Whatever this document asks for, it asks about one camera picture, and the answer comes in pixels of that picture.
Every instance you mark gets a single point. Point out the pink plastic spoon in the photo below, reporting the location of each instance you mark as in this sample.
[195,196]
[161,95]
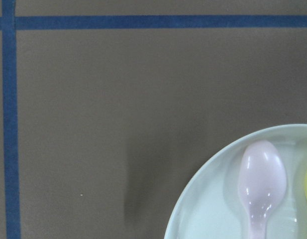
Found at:
[262,184]

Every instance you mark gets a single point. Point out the pale green round plate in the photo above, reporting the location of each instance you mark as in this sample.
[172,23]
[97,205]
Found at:
[209,206]

